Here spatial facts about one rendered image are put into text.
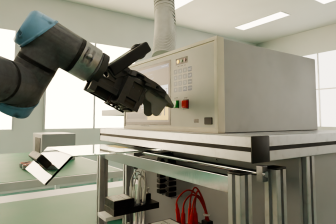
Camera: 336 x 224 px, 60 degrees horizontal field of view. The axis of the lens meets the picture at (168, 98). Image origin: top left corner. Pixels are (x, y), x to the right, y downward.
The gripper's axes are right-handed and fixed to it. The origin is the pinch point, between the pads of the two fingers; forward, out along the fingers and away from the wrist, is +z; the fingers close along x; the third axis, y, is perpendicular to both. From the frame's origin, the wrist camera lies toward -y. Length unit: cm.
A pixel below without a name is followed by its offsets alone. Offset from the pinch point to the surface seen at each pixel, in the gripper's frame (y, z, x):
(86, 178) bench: 28, 50, -153
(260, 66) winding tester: -14.5, 11.2, 14.4
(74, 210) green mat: 40, 18, -72
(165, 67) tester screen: -9.3, -2.2, -4.9
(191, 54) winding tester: -10.8, -2.8, 5.9
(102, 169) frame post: 20.0, 7.6, -37.9
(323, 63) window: -382, 515, -283
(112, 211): 29.3, 6.6, -17.9
